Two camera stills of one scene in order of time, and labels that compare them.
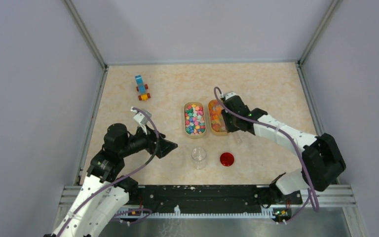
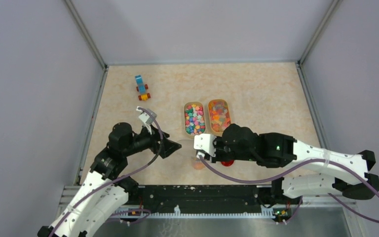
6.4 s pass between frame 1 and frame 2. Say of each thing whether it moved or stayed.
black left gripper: stayed
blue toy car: stayed
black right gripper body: moved
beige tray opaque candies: stayed
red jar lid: stayed
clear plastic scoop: moved
